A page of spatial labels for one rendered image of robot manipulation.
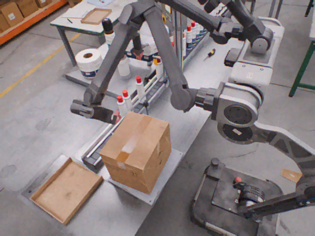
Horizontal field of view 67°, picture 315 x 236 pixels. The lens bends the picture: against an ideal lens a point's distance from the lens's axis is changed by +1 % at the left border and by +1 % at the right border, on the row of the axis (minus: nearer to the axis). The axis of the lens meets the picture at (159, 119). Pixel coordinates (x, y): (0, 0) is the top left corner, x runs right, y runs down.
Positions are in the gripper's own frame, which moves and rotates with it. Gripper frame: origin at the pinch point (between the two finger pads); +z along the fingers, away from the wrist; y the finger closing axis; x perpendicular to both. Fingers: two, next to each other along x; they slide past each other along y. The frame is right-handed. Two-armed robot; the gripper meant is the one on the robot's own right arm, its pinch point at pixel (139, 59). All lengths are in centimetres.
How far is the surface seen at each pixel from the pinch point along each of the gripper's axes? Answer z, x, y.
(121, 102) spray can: 2.6, 12.1, 39.8
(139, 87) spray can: 5.6, 12.7, 20.4
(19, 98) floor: 113, -201, 16
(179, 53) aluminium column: -7.4, 27.9, -7.8
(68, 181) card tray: 23, 6, 91
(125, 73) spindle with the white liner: 14.6, -12.8, 3.7
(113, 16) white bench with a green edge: 32, -104, -94
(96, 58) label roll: 6.5, -37.4, 6.4
